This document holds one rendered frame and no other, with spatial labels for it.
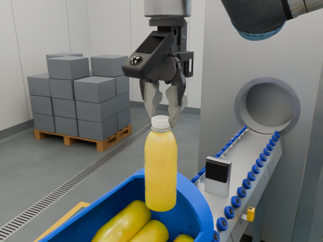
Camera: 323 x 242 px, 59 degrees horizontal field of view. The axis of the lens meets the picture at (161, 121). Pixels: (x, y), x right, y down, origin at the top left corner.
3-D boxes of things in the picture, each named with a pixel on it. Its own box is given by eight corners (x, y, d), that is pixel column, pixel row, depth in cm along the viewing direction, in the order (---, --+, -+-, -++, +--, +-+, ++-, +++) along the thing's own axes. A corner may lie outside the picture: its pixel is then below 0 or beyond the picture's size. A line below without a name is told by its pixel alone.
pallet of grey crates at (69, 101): (131, 132, 450) (129, 55, 412) (103, 151, 380) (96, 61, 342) (70, 122, 494) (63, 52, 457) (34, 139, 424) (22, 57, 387)
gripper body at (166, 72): (194, 79, 61) (196, 19, 57) (174, 86, 54) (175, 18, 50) (163, 76, 65) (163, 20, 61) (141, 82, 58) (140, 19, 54)
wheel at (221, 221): (223, 213, 97) (218, 215, 98) (218, 221, 93) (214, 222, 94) (230, 225, 97) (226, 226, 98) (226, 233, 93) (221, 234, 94)
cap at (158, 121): (154, 130, 57) (154, 121, 57) (149, 124, 61) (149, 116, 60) (172, 128, 58) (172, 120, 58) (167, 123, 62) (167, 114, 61)
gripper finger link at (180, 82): (189, 103, 56) (183, 58, 54) (185, 105, 55) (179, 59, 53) (168, 104, 59) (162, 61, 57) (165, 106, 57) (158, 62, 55)
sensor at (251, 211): (254, 218, 108) (255, 207, 107) (252, 222, 106) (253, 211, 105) (234, 211, 112) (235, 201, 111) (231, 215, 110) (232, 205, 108)
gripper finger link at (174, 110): (195, 121, 61) (189, 78, 59) (182, 129, 57) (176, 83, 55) (182, 121, 63) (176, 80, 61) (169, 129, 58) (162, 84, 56)
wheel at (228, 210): (230, 202, 103) (226, 204, 104) (226, 209, 99) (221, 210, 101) (237, 213, 103) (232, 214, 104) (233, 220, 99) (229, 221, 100)
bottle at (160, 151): (149, 214, 61) (148, 132, 55) (142, 197, 67) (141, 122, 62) (180, 209, 63) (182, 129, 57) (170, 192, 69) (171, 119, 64)
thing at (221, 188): (229, 195, 118) (231, 161, 113) (225, 200, 115) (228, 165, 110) (206, 188, 123) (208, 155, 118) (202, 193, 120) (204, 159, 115)
